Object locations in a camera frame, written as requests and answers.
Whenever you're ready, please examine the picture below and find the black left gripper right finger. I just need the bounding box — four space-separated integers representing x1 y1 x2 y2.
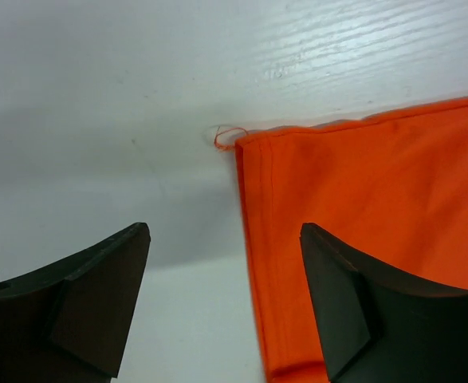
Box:
300 223 468 382

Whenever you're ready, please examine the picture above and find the orange t-shirt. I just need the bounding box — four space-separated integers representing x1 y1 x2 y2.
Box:
214 97 468 382

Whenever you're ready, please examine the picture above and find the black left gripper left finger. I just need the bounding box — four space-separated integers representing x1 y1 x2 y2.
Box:
0 223 151 382

